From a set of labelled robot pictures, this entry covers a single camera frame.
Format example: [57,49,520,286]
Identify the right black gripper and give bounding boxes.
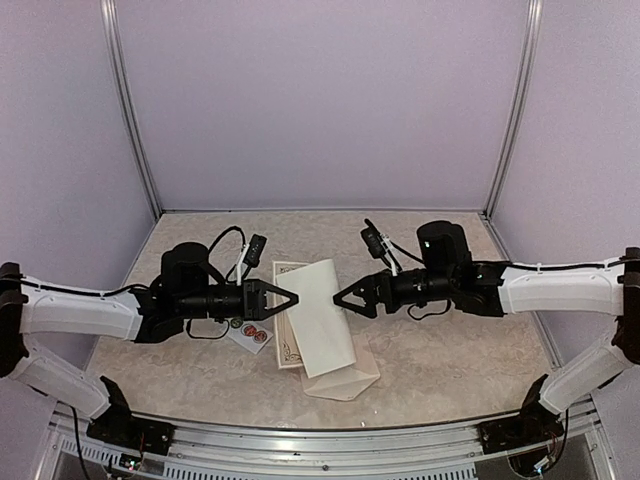
[332,268,455,319]

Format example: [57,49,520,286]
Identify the beige ornate letter paper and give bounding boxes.
[271,258,357,379]

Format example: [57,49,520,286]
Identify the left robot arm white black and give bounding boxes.
[1,242,299,445]

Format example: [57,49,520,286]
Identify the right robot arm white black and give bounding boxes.
[333,221,639,444]

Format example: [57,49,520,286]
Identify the cream open envelope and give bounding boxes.
[300,334,381,402]

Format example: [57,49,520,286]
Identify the white sticker sheet with seals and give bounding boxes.
[227,318,273,355]

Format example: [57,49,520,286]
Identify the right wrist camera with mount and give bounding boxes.
[360,218,402,276]

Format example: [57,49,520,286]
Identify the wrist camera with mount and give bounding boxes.
[234,234,267,285]
[360,218,402,276]

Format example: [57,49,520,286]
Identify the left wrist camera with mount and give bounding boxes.
[234,234,267,285]

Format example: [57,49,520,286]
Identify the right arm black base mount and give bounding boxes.
[477,374,565,454]

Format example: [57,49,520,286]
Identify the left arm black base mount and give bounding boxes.
[87,376,176,456]

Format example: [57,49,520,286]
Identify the front aluminium rail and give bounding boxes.
[34,401,616,479]

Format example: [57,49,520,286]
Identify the left aluminium frame post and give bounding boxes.
[100,0,164,222]

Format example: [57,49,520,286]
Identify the aluminium frame post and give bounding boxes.
[483,0,544,223]
[100,0,164,222]

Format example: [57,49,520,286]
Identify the right aluminium frame post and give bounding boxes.
[483,0,544,223]

